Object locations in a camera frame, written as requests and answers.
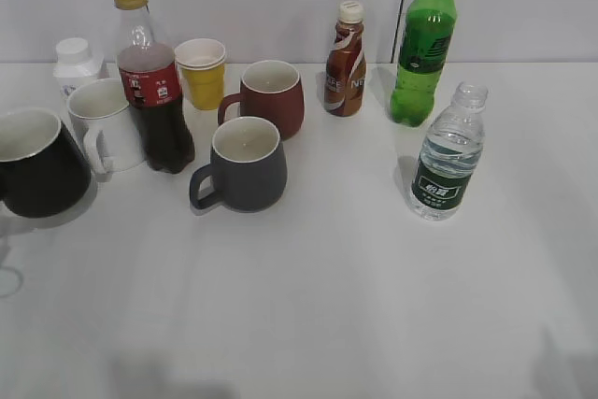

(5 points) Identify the clear cestbon water bottle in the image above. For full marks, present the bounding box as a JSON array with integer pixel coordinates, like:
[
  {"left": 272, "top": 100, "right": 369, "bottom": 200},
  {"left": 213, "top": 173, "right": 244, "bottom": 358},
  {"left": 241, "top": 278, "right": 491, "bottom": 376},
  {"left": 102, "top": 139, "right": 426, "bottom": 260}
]
[{"left": 409, "top": 81, "right": 489, "bottom": 221}]

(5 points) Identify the black mug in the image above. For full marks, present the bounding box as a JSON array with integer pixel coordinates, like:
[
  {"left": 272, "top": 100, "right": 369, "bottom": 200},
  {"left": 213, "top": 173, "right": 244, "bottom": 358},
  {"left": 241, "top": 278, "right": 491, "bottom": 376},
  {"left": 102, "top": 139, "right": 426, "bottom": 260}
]
[{"left": 1, "top": 107, "right": 92, "bottom": 219}]

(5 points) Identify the yellow paper cup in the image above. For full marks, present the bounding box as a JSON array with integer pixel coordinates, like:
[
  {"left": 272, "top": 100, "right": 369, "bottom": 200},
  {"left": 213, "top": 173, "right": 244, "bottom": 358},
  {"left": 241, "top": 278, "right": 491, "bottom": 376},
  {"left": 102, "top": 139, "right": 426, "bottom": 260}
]
[{"left": 178, "top": 63, "right": 225, "bottom": 110}]

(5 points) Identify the grey mug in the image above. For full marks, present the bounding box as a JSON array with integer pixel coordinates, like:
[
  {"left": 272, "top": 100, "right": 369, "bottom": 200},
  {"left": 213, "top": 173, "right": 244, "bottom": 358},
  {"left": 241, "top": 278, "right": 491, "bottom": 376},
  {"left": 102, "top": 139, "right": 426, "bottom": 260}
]
[{"left": 189, "top": 116, "right": 288, "bottom": 212}]

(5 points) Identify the dark red mug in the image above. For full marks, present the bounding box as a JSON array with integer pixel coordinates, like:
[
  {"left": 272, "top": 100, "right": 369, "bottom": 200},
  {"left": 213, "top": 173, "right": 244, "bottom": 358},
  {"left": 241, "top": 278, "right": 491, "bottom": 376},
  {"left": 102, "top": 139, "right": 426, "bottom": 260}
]
[{"left": 217, "top": 60, "right": 305, "bottom": 140}]

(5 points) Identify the brown coffee drink bottle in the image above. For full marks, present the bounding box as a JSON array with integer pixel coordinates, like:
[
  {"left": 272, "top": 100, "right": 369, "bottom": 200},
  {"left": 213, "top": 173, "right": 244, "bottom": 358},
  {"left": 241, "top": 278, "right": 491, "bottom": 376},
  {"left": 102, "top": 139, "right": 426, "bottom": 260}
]
[{"left": 324, "top": 0, "right": 366, "bottom": 117}]

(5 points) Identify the cola bottle yellow cap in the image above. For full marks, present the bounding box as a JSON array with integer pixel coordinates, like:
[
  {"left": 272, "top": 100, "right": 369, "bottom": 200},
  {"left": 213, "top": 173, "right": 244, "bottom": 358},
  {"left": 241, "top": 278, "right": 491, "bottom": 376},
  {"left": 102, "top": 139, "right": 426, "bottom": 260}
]
[{"left": 114, "top": 0, "right": 195, "bottom": 174}]

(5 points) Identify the white mug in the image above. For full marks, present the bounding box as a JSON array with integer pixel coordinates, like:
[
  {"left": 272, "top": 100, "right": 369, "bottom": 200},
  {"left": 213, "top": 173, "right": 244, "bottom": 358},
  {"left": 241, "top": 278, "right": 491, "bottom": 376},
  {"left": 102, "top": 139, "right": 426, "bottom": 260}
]
[{"left": 66, "top": 78, "right": 145, "bottom": 176}]

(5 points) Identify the green soda bottle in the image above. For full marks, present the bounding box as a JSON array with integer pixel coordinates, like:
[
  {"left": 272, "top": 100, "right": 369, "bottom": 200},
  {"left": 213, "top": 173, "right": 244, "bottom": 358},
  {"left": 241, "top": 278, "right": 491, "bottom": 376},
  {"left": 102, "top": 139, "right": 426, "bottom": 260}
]
[{"left": 390, "top": 0, "right": 458, "bottom": 127}]

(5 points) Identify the white plastic bottle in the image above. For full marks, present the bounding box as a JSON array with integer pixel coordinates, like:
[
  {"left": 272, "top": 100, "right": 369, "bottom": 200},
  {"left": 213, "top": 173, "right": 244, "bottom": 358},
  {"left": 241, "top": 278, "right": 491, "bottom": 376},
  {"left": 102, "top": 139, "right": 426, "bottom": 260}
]
[{"left": 53, "top": 37, "right": 108, "bottom": 101}]

